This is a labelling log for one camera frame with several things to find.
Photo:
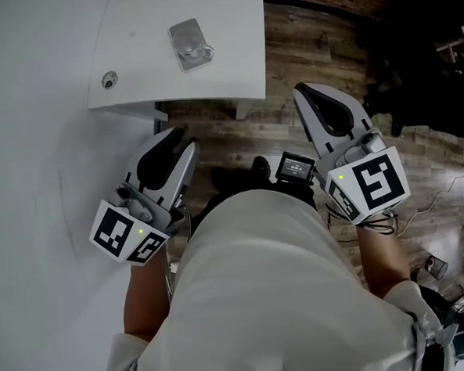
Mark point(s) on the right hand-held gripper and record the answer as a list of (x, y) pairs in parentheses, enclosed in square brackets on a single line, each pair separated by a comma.
[(377, 183)]

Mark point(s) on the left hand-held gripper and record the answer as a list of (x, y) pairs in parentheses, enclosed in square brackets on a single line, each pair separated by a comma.
[(117, 231)]

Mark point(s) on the grey square coaster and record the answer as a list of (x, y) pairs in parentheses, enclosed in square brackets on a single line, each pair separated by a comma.
[(195, 66)]

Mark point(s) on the clear glass cup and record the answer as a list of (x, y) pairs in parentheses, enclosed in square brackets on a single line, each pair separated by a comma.
[(188, 40)]

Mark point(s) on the person's right forearm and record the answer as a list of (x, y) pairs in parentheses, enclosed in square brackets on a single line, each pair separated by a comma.
[(383, 261)]

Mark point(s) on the person's left forearm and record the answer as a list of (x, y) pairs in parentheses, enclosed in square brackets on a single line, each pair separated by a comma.
[(149, 303)]

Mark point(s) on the person's left black shoe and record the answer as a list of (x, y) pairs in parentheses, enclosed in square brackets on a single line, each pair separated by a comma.
[(221, 177)]

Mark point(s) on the person's black shoe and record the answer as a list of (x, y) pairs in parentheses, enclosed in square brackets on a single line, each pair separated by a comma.
[(260, 165), (221, 177)]

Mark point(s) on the black screen device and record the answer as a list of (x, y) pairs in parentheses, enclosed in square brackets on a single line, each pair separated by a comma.
[(295, 169)]

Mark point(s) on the person's black trousers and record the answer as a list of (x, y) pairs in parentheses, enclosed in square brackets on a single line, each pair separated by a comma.
[(213, 201)]

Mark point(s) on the person's right black shoe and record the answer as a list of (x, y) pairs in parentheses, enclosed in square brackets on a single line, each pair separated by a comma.
[(260, 165)]

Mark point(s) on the white table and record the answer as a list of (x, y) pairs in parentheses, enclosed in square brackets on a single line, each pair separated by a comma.
[(137, 49)]

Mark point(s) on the person's white t-shirt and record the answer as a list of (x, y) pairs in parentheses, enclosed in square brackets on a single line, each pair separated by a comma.
[(270, 296)]

